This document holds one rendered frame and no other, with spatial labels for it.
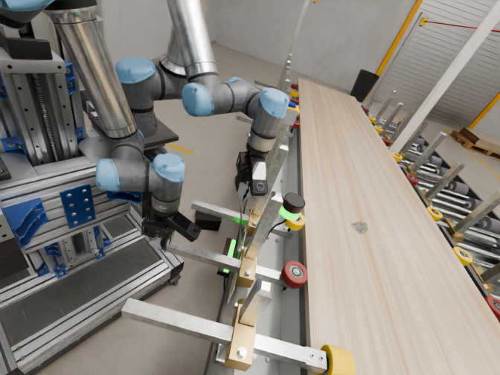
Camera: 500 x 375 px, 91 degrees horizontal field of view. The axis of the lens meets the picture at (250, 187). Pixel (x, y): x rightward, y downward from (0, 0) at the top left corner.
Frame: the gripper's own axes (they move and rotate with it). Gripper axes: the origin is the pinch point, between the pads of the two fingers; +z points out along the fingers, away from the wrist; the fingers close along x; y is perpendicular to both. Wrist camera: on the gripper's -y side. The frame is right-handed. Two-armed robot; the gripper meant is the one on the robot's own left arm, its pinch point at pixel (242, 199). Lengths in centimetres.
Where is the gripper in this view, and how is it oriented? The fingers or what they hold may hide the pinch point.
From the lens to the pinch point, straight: 81.8
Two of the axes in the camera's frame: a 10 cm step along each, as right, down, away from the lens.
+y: -1.9, -6.8, 7.1
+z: -2.7, 7.3, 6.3
